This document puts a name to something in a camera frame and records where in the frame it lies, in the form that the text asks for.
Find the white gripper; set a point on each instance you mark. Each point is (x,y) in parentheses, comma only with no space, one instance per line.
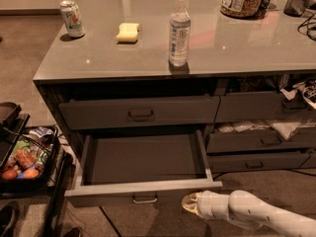
(206,205)

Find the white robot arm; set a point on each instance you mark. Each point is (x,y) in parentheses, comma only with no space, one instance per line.
(247,211)

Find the crumpled packaging in drawer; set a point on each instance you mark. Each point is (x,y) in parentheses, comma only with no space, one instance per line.
(289,87)

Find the clear plastic water bottle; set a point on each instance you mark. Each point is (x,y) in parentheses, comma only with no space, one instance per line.
(179,34)

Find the black basket of snacks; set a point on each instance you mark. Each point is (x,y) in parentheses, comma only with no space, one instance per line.
(28,158)

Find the yellow sponge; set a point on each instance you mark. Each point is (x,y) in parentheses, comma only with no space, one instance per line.
(128,32)

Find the dark shoe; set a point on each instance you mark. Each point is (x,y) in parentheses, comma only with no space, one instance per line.
(7,220)

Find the white soda can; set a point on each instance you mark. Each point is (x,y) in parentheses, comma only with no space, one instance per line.
(72,19)

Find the black cart frame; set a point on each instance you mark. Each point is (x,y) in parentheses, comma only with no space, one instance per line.
(37,212)

